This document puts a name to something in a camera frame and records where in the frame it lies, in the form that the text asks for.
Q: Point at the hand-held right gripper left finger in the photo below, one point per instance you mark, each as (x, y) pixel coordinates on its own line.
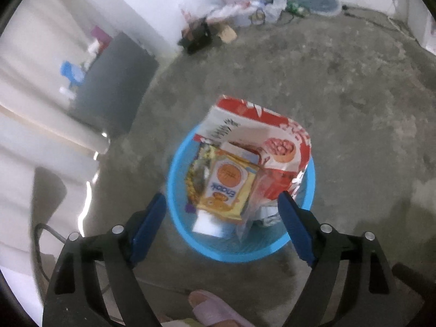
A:
(150, 224)

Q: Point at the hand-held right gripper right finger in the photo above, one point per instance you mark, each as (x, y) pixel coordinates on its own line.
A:
(293, 224)

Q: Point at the blue plastic bin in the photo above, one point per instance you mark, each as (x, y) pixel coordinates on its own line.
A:
(238, 248)

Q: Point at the red and white snack bag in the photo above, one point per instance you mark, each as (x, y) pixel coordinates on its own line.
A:
(282, 133)

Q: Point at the clear plastic bag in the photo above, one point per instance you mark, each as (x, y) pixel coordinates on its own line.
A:
(252, 218)

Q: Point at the yellow green printed packet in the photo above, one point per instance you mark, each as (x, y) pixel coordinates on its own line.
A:
(197, 173)

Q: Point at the yellow snack packet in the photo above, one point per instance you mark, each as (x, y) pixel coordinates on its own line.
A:
(224, 184)

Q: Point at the pink slipper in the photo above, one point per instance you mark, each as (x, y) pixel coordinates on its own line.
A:
(211, 308)

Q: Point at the white curtain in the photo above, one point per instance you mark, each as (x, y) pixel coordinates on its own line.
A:
(34, 136)

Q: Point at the grey cabinet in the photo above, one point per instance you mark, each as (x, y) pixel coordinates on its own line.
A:
(112, 81)

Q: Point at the small white bottle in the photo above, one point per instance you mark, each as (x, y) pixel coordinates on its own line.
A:
(67, 93)

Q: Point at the blue bottle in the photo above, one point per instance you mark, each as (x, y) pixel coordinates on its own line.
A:
(71, 72)

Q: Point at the black bag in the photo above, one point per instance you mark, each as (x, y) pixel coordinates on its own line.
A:
(196, 37)

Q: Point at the purple box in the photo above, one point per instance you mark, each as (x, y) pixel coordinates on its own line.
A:
(101, 35)

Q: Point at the cardboard piece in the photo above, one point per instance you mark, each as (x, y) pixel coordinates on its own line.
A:
(227, 33)

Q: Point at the pile of white plastic bags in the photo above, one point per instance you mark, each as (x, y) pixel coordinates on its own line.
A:
(238, 10)

